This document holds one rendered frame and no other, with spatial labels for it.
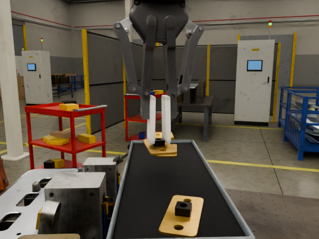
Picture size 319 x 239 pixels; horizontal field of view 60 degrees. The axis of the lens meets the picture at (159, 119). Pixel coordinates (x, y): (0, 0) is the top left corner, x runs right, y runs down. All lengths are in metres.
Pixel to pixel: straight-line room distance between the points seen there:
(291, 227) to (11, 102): 4.04
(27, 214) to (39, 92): 10.25
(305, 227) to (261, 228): 0.18
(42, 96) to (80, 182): 10.32
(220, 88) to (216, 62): 0.70
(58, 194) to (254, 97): 6.54
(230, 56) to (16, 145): 5.49
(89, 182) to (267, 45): 6.55
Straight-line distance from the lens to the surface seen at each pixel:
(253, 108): 6.96
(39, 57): 10.84
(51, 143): 3.17
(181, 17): 0.41
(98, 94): 5.40
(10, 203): 0.79
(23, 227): 0.67
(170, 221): 0.31
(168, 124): 0.41
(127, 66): 0.39
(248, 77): 6.89
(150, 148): 0.41
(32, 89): 11.08
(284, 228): 1.28
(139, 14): 0.40
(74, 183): 0.55
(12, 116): 4.62
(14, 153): 4.74
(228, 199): 0.35
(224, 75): 7.70
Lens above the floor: 1.32
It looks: 10 degrees down
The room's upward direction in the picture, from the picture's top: straight up
